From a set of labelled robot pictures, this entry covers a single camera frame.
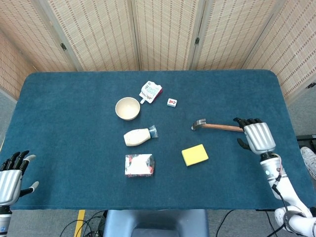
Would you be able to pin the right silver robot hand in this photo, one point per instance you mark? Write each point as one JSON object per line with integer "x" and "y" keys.
{"x": 259, "y": 138}

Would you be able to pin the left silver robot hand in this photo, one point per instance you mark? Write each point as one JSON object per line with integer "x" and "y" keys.
{"x": 8, "y": 180}

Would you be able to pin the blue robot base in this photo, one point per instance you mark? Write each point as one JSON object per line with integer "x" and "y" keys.
{"x": 155, "y": 223}

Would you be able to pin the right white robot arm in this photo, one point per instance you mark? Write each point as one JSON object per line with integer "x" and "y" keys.
{"x": 284, "y": 192}

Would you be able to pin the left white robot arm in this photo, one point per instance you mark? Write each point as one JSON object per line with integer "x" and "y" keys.
{"x": 4, "y": 221}

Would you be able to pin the yellow sponge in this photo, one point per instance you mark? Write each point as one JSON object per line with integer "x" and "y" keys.
{"x": 195, "y": 155}

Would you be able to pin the white sneaker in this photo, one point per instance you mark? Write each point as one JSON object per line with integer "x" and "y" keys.
{"x": 309, "y": 160}

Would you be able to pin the blue table cloth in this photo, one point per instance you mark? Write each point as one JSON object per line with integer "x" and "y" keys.
{"x": 74, "y": 138}

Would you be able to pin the yellow floor tape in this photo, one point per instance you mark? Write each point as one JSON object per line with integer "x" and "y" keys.
{"x": 79, "y": 223}

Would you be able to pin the small white red box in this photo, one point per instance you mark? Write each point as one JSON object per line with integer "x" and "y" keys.
{"x": 172, "y": 102}

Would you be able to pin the white spouted drink pouch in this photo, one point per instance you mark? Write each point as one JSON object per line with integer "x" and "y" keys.
{"x": 150, "y": 92}

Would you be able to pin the white squeeze sauce bottle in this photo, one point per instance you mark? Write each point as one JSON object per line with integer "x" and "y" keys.
{"x": 138, "y": 137}

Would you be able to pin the white red printed box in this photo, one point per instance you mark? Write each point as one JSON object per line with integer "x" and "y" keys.
{"x": 139, "y": 165}

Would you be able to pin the beige bowl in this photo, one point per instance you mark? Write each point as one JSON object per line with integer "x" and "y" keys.
{"x": 127, "y": 108}

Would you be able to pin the bamboo folding screen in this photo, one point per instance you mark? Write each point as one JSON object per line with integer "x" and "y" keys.
{"x": 163, "y": 32}

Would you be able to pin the black equipment frame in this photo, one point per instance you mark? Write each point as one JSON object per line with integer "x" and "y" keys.
{"x": 306, "y": 141}

